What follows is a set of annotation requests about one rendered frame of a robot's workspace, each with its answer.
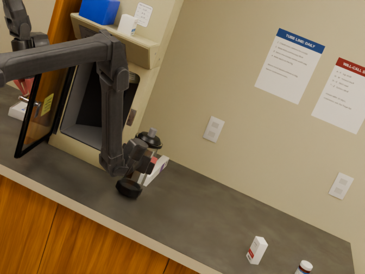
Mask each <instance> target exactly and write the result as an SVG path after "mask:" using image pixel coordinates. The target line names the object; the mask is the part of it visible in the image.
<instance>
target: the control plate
mask: <svg viewBox="0 0 365 274"><path fill-rule="evenodd" d="M79 29H80V34H81V38H82V39H83V38H85V37H87V38H88V37H91V36H94V35H95V34H98V32H95V31H93V30H90V29H88V28H86V27H83V26H81V25H79ZM122 47H123V50H124V53H125V57H126V58H127V56H126V50H125V44H123V43H122Z"/></svg>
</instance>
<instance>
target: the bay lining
mask: <svg viewBox="0 0 365 274"><path fill-rule="evenodd" d="M138 85H139V84H135V83H129V88H128V89H126V90H124V92H123V126H122V132H123V129H124V126H125V123H126V120H127V117H128V114H129V111H130V108H131V105H132V103H133V100H134V97H135V94H136V90H137V87H138ZM74 124H82V125H86V126H94V127H102V90H101V84H100V80H99V74H98V73H97V63H96V61H95V62H91V63H86V64H81V65H78V66H77V70H76V72H75V76H74V80H73V83H72V87H71V90H70V94H69V97H68V100H67V104H66V108H65V111H64V115H63V117H62V121H61V125H60V131H61V130H63V129H65V128H67V127H70V126H72V125H74Z"/></svg>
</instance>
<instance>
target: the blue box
mask: <svg viewBox="0 0 365 274"><path fill-rule="evenodd" d="M119 4H120V1H118V0H83V1H82V3H81V7H80V10H79V16H81V17H84V18H86V19H88V20H90V21H93V22H95V23H98V24H100V25H111V24H114V21H115V18H116V15H117V11H118V7H119Z"/></svg>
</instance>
